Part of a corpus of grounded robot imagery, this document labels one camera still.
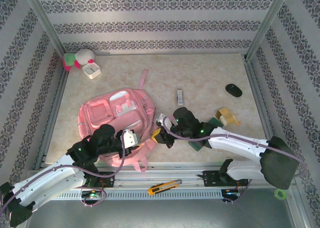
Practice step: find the green pencil case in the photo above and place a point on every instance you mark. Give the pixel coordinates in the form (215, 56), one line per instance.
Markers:
(217, 122)

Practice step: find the pink backpack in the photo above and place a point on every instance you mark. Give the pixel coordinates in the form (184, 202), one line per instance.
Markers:
(100, 112)

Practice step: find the small silver white box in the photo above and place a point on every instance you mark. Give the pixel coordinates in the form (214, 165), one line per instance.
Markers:
(180, 96)

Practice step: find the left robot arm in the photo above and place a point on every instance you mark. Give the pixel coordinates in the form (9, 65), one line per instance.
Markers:
(45, 185)

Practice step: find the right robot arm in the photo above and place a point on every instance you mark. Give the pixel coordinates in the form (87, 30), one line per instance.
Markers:
(237, 142)

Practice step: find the orange utility knife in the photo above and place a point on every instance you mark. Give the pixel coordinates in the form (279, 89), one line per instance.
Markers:
(162, 186)

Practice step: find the black computer mouse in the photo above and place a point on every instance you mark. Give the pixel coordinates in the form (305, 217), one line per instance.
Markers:
(233, 90)

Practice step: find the white square clock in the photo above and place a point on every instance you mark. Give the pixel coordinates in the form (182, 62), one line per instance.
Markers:
(91, 71)

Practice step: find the white pink green plush toy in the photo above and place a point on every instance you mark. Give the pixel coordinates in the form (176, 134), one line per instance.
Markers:
(83, 55)

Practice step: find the green tape roll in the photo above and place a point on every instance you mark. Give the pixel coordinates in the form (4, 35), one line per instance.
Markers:
(276, 194)

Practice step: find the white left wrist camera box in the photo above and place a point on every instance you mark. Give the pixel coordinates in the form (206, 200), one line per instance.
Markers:
(130, 138)

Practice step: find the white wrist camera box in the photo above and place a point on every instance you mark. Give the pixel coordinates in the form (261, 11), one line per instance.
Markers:
(130, 138)
(168, 124)

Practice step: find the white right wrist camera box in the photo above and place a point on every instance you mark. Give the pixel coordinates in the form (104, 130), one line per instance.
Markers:
(168, 124)

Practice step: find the aluminium mounting rail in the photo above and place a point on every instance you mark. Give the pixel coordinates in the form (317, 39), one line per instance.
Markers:
(160, 174)

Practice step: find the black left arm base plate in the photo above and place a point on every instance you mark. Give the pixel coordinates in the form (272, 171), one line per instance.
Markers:
(110, 179)

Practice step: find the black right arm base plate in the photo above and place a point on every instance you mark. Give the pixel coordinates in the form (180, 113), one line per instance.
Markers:
(210, 179)

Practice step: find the aluminium side rail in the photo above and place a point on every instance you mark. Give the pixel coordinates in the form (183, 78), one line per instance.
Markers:
(251, 72)
(53, 107)

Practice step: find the aluminium frame post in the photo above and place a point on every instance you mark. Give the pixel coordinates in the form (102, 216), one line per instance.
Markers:
(43, 20)
(268, 20)

